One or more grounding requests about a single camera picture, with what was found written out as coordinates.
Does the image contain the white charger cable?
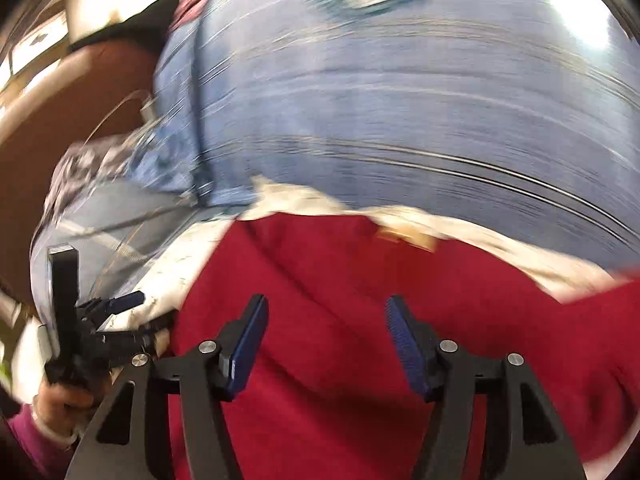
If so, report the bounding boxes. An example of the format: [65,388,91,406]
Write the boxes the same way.
[81,88,151,146]

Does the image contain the red knit garment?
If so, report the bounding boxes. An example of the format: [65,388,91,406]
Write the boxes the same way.
[170,214,639,479]

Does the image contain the person's left hand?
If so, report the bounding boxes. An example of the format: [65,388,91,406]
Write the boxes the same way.
[32,375,112,442]

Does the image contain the white phone charger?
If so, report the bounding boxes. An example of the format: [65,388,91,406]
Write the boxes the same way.
[140,96,157,124]

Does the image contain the purple left sleeve forearm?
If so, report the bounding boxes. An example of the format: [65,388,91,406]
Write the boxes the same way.
[1,404,77,479]

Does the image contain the grey crumpled cloth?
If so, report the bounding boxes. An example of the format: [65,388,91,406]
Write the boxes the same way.
[41,136,137,222]

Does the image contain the blue plaid pillow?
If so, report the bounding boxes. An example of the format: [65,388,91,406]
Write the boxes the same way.
[128,0,639,269]

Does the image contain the black cloth on headboard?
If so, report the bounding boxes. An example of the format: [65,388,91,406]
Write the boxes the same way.
[67,0,180,55]

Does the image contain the cream leaf-print pillow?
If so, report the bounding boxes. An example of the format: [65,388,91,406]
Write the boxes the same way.
[108,181,639,356]

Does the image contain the brown wooden headboard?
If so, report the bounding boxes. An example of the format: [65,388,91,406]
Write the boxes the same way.
[1,40,158,304]

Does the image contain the grey plaid bed sheet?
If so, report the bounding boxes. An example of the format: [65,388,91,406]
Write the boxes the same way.
[29,179,254,322]

